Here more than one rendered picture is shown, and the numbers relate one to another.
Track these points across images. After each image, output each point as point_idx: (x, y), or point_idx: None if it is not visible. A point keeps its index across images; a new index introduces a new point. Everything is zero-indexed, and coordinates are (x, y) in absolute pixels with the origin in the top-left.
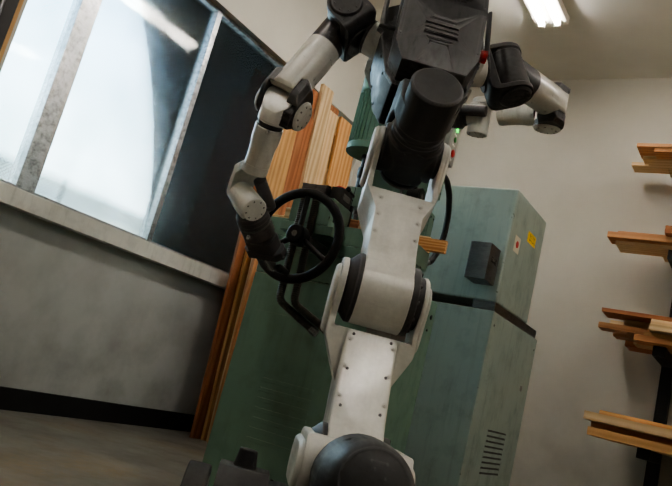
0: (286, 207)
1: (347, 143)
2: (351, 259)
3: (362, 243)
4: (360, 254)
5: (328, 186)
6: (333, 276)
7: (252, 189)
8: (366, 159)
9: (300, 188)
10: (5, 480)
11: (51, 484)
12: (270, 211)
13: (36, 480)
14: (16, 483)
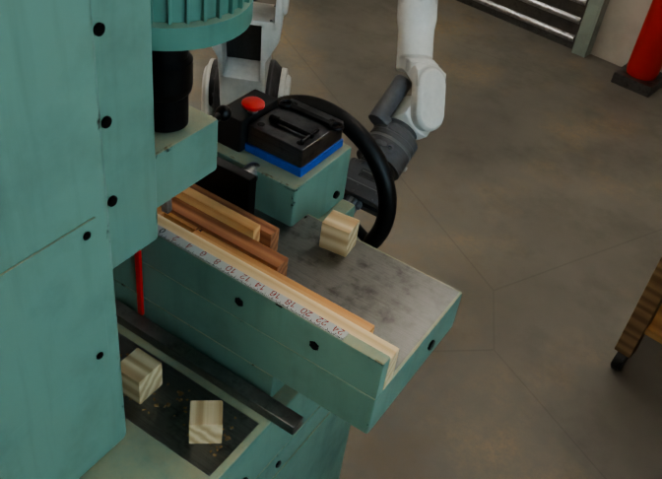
0: (359, 221)
1: (252, 0)
2: (281, 67)
3: (265, 66)
4: (276, 60)
5: (287, 101)
6: (289, 90)
7: (407, 96)
8: None
9: (345, 110)
10: (506, 450)
11: (471, 474)
12: (372, 122)
13: (489, 477)
14: (495, 447)
